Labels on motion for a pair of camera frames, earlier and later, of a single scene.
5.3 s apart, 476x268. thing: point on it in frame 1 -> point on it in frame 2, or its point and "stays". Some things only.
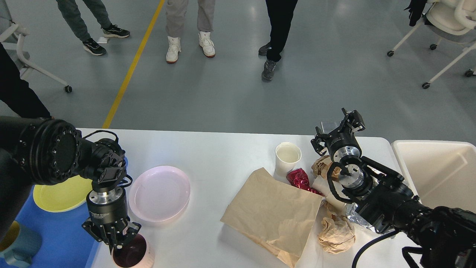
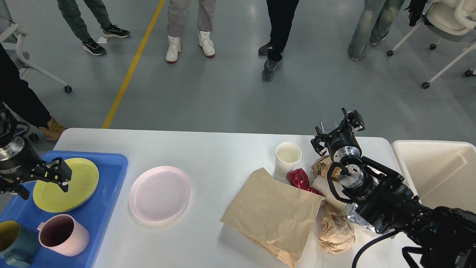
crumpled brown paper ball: [336, 235] stays
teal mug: [19, 244] stays
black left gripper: [109, 206] -> [18, 162]
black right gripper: [341, 143] stays
